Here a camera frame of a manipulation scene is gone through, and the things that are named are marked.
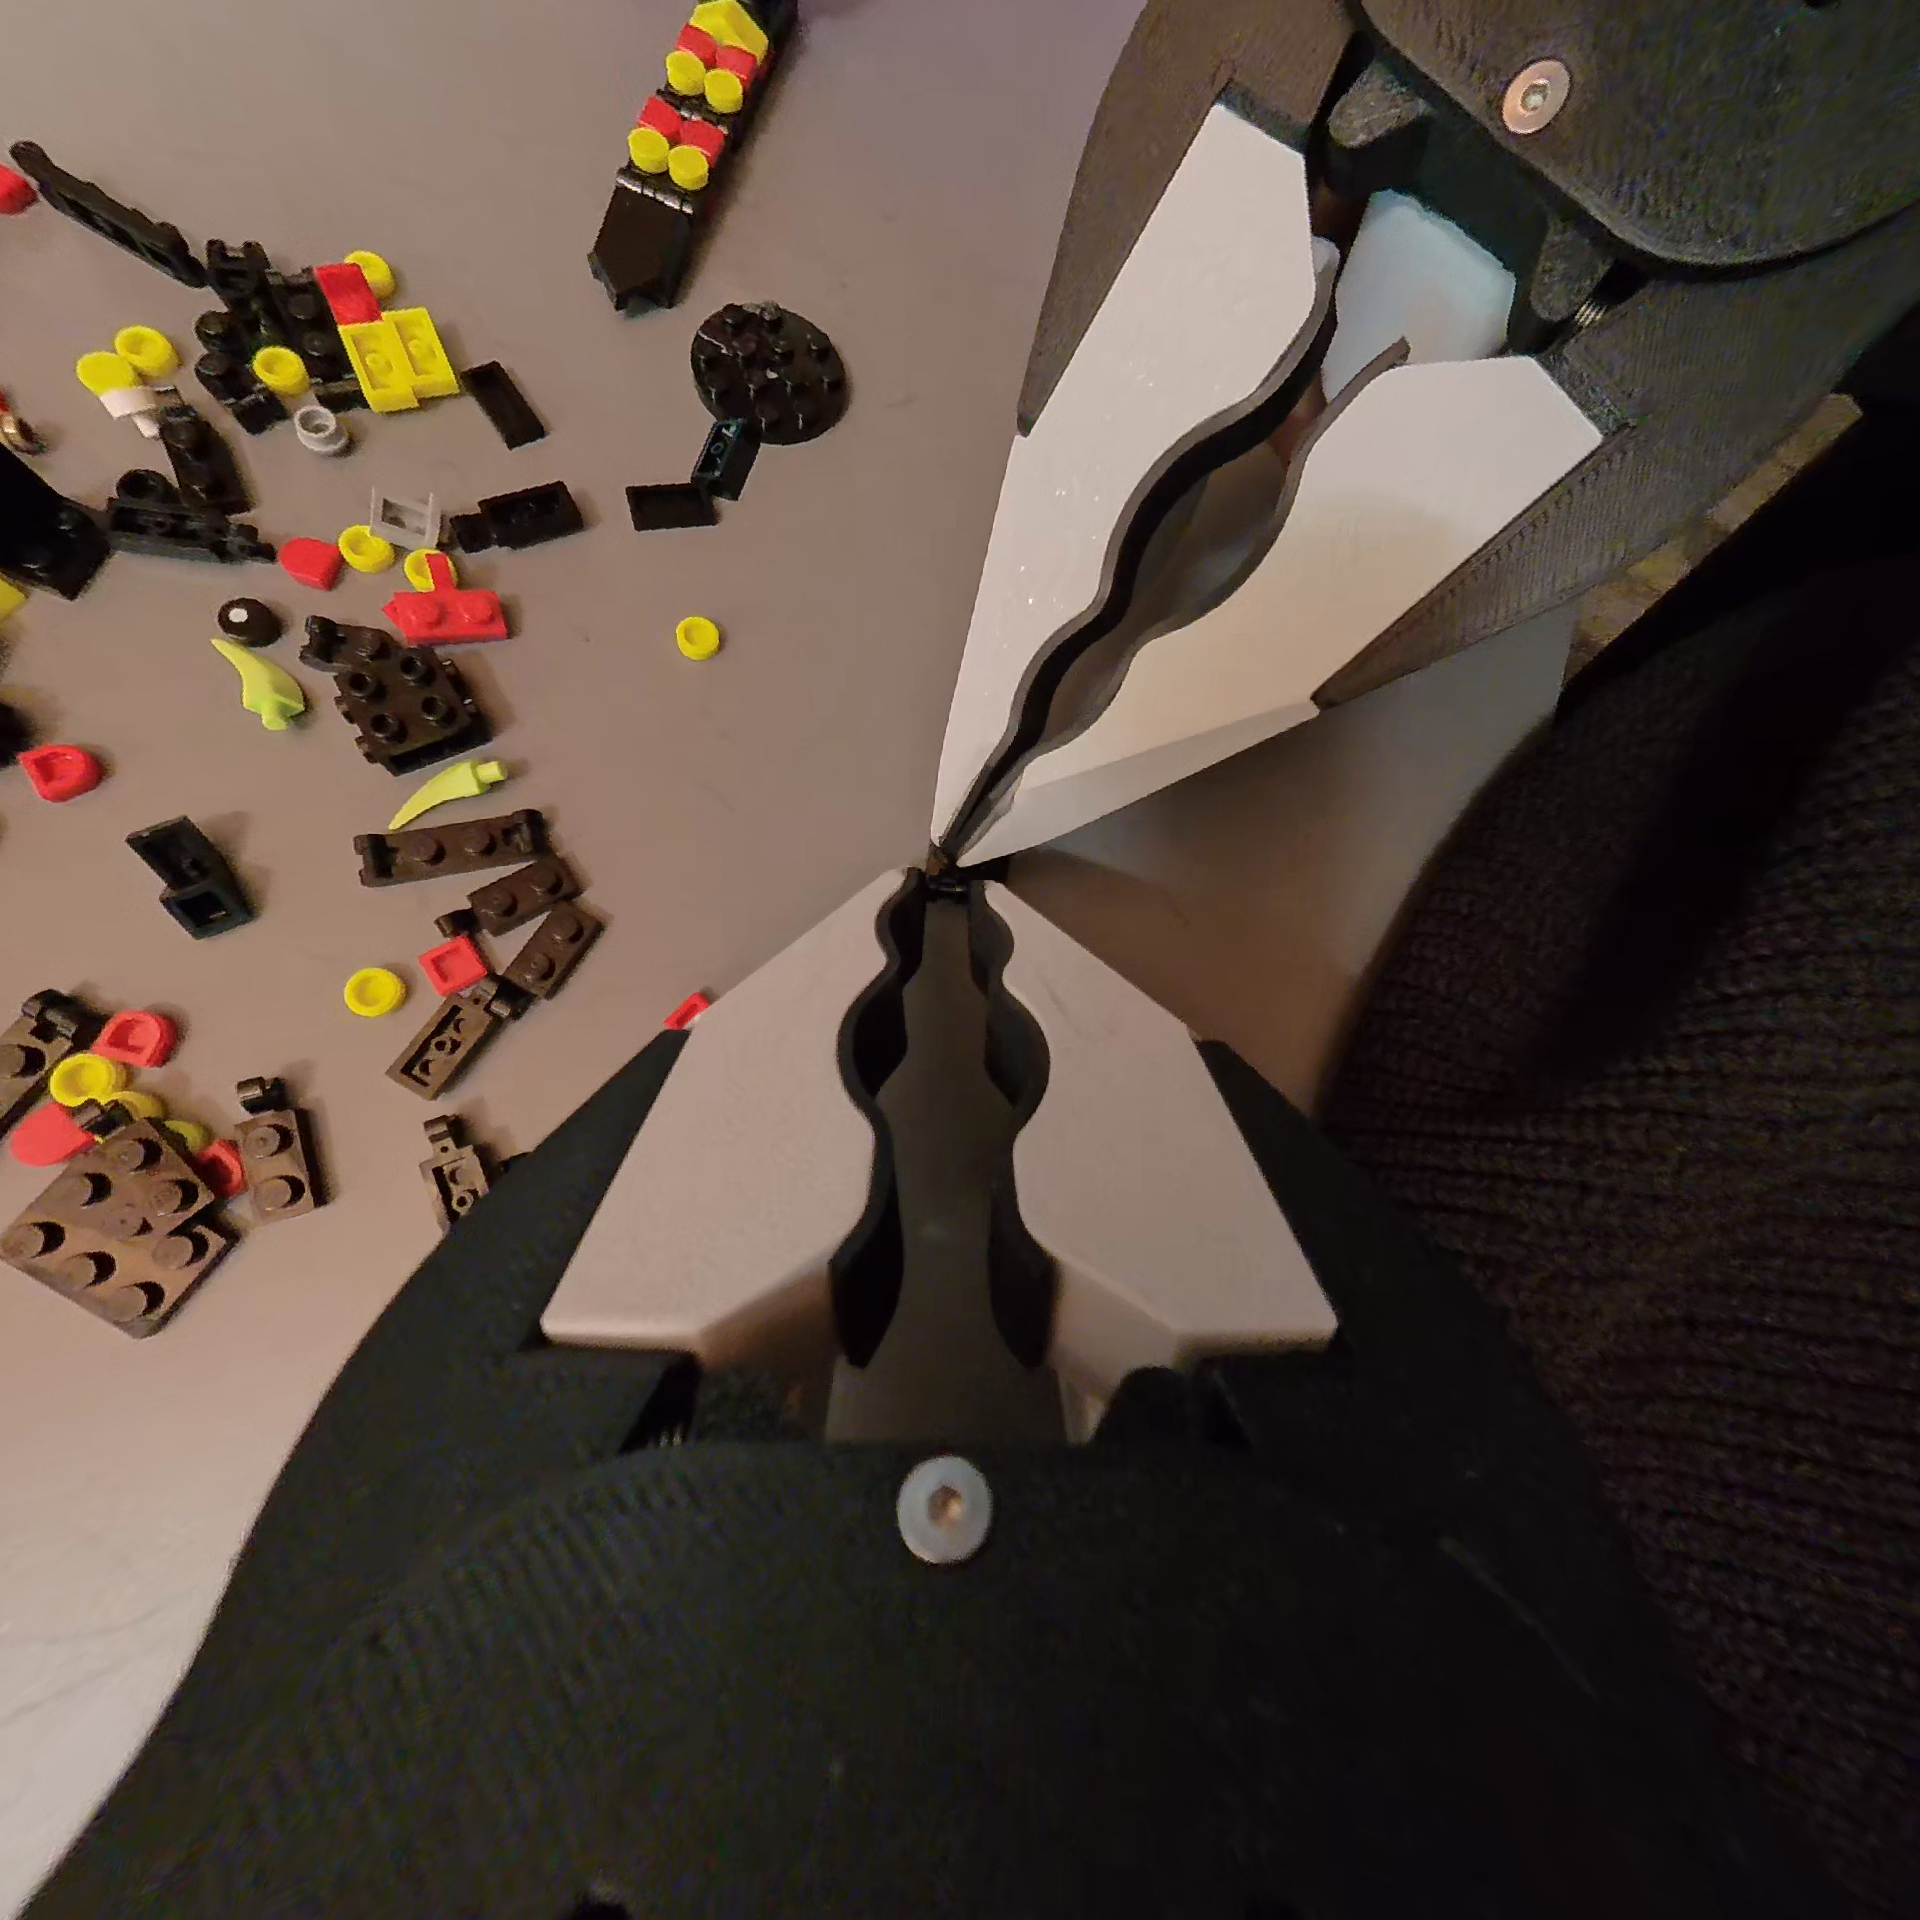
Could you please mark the lego snake model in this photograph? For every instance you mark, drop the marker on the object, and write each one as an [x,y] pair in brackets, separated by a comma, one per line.
[643,226]

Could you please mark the round dark lego plate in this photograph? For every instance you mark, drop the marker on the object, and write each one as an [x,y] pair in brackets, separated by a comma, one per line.
[771,375]

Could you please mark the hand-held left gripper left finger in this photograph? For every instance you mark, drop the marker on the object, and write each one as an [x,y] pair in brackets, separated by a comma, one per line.
[704,1186]

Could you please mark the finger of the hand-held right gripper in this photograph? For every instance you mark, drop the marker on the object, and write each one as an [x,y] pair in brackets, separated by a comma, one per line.
[1109,375]
[1425,496]

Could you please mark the pile of lego pieces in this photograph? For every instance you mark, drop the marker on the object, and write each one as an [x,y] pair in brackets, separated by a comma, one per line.
[397,705]

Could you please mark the small black lego part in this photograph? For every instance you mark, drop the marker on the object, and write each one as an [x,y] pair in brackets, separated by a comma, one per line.
[948,883]

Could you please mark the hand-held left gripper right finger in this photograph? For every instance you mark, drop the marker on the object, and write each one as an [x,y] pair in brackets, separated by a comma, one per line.
[1169,1201]

